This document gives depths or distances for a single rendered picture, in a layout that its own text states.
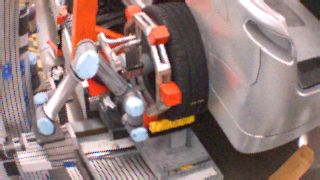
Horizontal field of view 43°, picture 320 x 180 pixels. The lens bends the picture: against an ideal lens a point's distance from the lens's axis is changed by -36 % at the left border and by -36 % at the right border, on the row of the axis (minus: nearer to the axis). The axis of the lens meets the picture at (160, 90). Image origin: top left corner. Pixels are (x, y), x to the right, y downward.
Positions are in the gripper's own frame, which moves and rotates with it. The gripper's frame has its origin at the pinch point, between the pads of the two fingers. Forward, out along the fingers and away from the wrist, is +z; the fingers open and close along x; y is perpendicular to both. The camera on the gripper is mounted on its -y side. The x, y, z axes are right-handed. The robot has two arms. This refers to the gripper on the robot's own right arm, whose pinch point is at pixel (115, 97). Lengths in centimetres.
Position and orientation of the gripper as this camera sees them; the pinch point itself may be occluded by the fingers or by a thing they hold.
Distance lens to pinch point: 303.8
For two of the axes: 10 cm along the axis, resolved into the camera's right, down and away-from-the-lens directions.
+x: -9.3, 2.2, -2.9
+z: -3.7, -5.3, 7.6
